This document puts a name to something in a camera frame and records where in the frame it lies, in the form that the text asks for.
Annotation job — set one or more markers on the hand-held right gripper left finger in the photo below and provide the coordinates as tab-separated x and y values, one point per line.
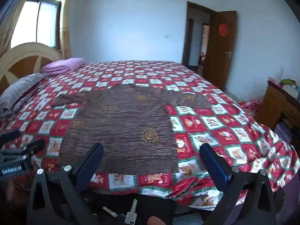
90	164

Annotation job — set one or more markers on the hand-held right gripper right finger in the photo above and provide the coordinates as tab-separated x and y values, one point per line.
214	164

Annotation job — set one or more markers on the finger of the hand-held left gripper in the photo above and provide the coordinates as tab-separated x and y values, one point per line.
10	136
34	145

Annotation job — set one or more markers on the brown patterned shirt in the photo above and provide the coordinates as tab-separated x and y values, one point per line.
126	126

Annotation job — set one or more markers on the person's right hand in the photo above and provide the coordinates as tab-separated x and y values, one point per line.
155	220

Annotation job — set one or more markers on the red checkered printed bed sheet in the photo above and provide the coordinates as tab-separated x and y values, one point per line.
225	131

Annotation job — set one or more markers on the grey striped pillow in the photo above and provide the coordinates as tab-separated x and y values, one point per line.
20	90

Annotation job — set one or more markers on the silver key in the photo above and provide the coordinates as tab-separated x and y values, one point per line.
110	211
131	212

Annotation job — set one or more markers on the pink cloth pile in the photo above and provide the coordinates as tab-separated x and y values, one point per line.
250	104

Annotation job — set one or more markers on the cream wooden headboard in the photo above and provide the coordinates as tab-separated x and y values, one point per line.
25	58

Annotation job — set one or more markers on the purple folded blanket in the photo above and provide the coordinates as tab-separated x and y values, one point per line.
63	65

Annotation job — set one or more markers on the wooden desk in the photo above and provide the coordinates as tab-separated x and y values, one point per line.
279	105

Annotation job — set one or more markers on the green and white desk clutter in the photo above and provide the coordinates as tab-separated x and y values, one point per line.
289	83

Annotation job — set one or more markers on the brown wooden door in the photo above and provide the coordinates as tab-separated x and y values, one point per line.
221	49

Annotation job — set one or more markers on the window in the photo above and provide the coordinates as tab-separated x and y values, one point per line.
35	21

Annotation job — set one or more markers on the yellow curtain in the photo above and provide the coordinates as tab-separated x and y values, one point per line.
66	21

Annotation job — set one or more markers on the red paper door decoration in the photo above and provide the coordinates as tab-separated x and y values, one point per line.
222	30

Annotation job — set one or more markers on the dark door frame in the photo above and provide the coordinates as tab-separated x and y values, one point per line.
191	32

